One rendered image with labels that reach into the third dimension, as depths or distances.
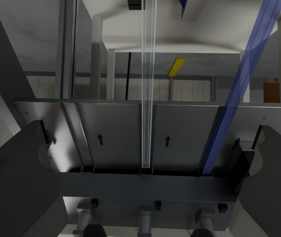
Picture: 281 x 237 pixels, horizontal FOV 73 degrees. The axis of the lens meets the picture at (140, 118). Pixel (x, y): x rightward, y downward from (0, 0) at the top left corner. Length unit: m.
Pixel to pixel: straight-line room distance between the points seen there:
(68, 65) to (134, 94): 2.95
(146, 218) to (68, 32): 0.49
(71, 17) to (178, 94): 3.06
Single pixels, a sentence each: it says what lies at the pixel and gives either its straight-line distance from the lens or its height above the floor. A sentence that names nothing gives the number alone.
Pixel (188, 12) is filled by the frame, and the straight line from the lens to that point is 0.66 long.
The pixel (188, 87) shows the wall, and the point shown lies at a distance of 3.62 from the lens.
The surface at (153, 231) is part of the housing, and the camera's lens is 0.47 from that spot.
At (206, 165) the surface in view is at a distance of 0.36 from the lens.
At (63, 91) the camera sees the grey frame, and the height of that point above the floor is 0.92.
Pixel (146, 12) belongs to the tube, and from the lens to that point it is 0.20.
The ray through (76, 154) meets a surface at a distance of 0.37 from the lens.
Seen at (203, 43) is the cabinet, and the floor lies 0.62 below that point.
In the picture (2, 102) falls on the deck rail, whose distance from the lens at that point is 0.31.
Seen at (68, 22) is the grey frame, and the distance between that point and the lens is 0.61.
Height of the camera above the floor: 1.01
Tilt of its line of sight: 3 degrees down
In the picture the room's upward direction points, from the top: 179 degrees counter-clockwise
